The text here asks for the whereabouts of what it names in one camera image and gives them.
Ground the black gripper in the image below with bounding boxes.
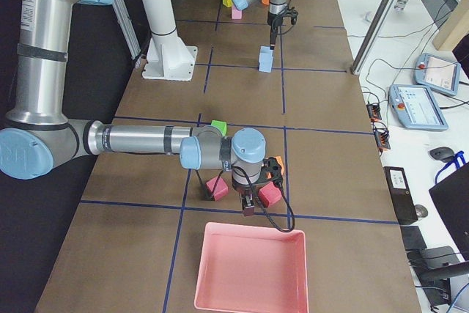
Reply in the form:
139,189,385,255
267,7,298,51
232,157,283,216

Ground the light blue foam block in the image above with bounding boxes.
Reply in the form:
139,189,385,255
259,46,273,63
259,59,273,73

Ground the red foam block near tray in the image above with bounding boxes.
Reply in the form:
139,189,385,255
258,182,281,207

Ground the red foam block inner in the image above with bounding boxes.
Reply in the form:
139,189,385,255
205,177,229,201

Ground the pink foam block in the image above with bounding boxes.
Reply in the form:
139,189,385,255
231,7,243,20

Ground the orange foam block right side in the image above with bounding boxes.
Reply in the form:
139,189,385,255
269,155,285,176

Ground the yellow foam block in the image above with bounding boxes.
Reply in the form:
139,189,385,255
222,0,232,8

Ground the pink plastic tray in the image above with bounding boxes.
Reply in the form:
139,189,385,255
194,222,309,312

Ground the green foam block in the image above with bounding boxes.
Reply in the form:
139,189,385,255
210,119,227,136

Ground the black box with label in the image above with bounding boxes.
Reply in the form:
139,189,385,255
383,166,418,225

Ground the near teach pendant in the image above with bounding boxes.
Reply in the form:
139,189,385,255
389,84,448,131

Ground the teach pendant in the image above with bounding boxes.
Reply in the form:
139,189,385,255
414,53,462,96
389,84,448,131

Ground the far teach pendant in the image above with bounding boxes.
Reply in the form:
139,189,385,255
414,53,462,96

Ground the black computer mouse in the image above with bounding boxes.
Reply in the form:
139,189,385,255
429,147,455,163

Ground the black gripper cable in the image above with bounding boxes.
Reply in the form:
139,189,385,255
196,166,296,234

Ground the aluminium frame post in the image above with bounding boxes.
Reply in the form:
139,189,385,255
350,0,396,76

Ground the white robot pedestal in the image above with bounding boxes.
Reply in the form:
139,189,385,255
142,0,198,81

